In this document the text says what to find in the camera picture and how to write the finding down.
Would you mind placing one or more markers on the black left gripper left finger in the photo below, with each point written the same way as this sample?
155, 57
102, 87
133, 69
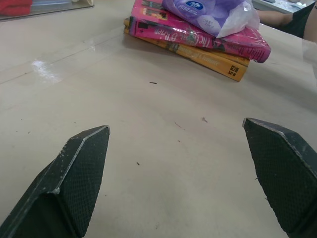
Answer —
74, 178

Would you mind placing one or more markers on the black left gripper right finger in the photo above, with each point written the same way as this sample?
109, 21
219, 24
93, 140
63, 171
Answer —
284, 173

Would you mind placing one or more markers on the yellow paperback book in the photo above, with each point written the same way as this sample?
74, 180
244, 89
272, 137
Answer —
218, 63

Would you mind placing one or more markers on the pink paperback book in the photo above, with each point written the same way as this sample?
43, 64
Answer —
193, 32

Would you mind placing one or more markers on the person in black shirt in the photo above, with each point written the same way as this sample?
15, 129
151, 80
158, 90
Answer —
294, 22

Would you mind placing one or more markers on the purple tissue pack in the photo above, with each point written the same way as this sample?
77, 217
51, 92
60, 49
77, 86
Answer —
210, 15

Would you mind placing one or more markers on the red cloth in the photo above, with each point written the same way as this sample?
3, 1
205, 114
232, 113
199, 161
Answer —
15, 7

